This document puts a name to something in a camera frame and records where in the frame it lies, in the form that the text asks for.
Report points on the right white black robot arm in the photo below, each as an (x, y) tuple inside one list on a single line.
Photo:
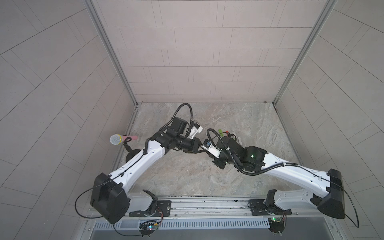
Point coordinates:
[(321, 190)]

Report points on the pink yellow toy microphone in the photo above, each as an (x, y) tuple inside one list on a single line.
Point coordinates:
[(118, 139)]

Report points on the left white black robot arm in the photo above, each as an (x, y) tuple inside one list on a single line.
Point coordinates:
[(111, 195)]

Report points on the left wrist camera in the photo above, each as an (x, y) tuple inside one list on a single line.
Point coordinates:
[(195, 129)]

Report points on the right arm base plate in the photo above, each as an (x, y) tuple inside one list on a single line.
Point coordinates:
[(259, 208)]

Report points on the circuit board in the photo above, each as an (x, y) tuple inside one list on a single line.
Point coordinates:
[(148, 227), (277, 225)]

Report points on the left circuit board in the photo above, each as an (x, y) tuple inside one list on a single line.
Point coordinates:
[(148, 227)]

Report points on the right circuit board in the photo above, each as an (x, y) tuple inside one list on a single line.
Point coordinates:
[(277, 225)]

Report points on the white ventilation grille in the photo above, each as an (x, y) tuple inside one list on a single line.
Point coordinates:
[(189, 224)]

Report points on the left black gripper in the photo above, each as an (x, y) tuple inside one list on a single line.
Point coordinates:
[(193, 145)]

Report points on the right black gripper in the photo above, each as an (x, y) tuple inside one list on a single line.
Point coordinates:
[(218, 163)]

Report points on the aluminium rail frame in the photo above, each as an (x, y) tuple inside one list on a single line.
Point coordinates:
[(199, 207)]

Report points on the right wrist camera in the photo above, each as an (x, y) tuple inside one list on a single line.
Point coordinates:
[(210, 148)]

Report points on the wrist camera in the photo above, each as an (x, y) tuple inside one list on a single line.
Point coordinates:
[(195, 129), (210, 148)]

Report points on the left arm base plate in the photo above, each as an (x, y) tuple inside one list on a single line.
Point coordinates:
[(156, 209)]

